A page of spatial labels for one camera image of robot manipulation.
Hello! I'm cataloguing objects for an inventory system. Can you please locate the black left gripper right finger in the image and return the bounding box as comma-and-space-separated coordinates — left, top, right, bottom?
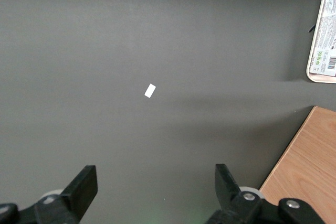
206, 164, 285, 224

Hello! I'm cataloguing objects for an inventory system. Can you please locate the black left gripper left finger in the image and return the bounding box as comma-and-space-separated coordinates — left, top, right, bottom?
34, 165, 99, 224

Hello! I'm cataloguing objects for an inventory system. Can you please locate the white plastic tray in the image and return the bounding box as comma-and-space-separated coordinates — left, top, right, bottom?
306, 0, 336, 84

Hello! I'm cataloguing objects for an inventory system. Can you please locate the wooden board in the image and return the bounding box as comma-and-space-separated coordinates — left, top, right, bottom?
259, 105, 336, 224

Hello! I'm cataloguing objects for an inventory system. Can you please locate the small white tape piece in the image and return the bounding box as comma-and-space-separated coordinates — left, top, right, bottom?
144, 83, 157, 99

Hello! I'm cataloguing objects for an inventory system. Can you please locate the printed paper package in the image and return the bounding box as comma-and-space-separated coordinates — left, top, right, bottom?
309, 0, 336, 77

